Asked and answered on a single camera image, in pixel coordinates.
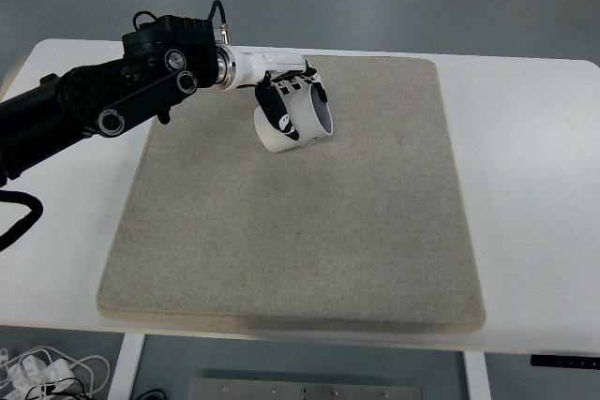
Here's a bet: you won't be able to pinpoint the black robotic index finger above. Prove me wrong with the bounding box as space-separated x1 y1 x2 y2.
311 82 328 104

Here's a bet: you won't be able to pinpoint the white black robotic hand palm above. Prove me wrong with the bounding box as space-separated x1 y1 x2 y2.
233 52 309 88

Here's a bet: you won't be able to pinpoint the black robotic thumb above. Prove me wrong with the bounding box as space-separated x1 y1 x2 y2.
254 83 299 141

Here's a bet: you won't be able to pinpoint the white cup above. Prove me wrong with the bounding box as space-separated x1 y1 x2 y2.
254 75 333 153

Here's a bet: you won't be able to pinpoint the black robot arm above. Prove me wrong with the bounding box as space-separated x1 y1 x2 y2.
1 0 333 183

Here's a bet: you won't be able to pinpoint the beige felt mat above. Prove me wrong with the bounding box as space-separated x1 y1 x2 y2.
97 56 486 333

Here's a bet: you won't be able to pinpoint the white table leg right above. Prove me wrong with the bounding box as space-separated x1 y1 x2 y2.
463 351 491 400

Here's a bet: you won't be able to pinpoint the white table leg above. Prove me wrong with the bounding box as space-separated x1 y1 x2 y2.
463 351 491 400
107 333 145 400

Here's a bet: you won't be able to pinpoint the white table leg left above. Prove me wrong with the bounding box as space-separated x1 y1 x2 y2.
107 333 145 400

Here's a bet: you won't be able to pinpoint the black table control panel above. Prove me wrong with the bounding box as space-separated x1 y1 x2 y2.
530 354 600 370

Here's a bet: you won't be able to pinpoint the black sleeved cable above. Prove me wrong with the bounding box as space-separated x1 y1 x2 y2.
0 189 45 254

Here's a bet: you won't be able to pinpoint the grey metal base plate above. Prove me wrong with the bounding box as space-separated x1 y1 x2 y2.
187 378 423 400

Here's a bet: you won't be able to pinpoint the black cable on floor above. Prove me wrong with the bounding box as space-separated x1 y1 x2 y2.
128 388 168 400

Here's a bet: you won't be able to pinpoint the white cables and adapters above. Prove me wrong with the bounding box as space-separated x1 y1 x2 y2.
0 346 112 400

